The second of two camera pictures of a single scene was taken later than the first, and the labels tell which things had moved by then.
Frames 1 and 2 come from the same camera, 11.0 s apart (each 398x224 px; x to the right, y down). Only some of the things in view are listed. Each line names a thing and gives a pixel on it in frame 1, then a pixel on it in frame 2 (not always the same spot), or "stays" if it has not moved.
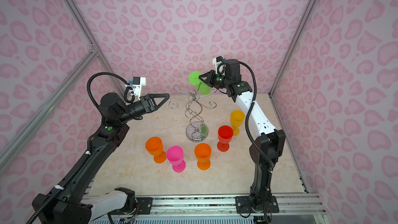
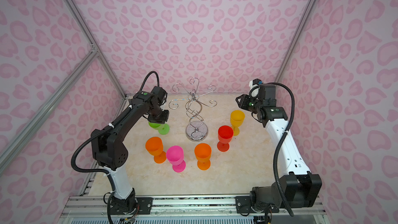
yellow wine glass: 237,117 stays
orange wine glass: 203,152 stays
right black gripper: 211,81 -> 244,101
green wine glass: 201,86 -> 163,128
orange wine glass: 154,145 stays
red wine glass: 225,134 stays
